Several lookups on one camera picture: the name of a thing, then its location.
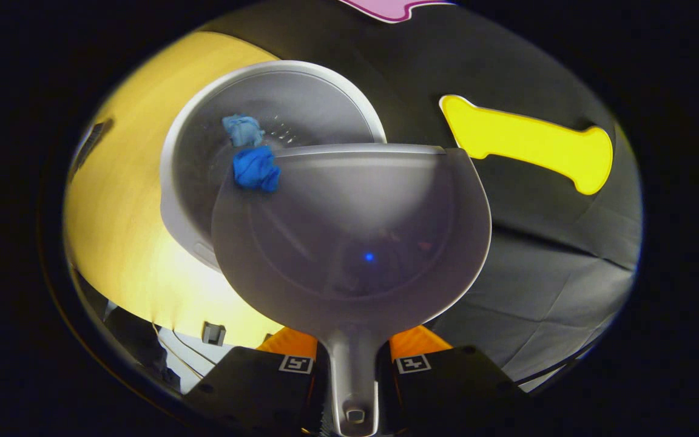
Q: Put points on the dark blue paper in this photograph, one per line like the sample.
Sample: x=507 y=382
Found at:
x=256 y=170

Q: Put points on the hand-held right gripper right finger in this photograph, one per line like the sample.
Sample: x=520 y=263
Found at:
x=446 y=394

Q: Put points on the grey plastic dustpan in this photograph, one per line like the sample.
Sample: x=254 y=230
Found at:
x=349 y=243

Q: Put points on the black backdrop cloth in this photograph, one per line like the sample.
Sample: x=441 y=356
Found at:
x=537 y=273

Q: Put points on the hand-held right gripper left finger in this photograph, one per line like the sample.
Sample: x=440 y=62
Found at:
x=252 y=388

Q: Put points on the white ribbed garbage bin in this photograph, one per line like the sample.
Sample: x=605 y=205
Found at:
x=201 y=164

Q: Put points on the yellow wooden desktop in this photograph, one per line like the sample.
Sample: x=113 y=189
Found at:
x=125 y=243

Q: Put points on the light blue paper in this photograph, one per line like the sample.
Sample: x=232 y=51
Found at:
x=243 y=130

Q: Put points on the small grey bracket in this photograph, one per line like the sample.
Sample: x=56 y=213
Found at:
x=213 y=334

